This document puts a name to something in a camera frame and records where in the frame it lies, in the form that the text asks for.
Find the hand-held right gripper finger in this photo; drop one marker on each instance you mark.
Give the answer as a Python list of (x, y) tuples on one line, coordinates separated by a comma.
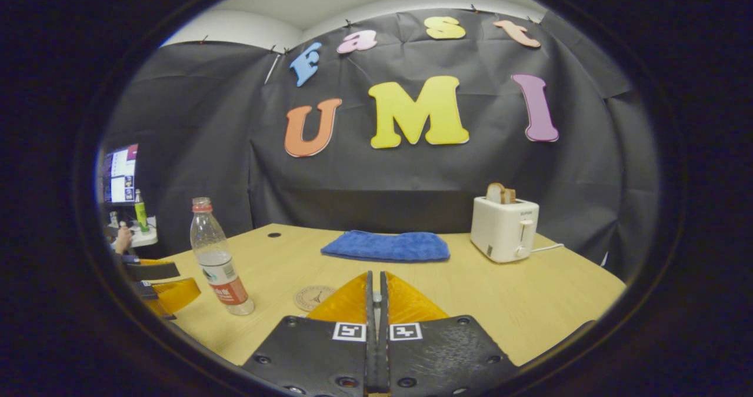
[(370, 362), (383, 362)]

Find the green drink bottle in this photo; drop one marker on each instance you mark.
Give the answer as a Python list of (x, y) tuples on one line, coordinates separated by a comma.
[(141, 214)]

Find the black backdrop cloth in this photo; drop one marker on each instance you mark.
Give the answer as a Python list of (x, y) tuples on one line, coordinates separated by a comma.
[(206, 150)]

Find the computer monitor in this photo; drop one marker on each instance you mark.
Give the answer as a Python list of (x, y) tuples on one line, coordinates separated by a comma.
[(120, 176)]

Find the blue folded towel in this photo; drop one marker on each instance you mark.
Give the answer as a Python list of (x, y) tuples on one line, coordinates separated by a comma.
[(388, 247)]

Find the clear plastic water bottle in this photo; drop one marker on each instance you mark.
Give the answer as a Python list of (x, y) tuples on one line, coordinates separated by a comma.
[(215, 256)]

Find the white side table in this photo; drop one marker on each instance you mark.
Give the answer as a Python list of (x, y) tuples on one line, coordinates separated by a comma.
[(144, 238)]

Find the toasted bread slice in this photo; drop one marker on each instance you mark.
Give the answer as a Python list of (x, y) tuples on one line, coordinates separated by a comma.
[(497, 194)]

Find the white toaster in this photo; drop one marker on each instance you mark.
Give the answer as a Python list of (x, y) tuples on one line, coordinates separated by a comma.
[(500, 229)]

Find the round cork coaster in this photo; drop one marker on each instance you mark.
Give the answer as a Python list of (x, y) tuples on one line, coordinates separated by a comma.
[(312, 297)]

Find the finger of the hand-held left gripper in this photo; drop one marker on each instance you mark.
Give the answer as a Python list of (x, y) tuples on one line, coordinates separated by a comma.
[(176, 294), (153, 270)]

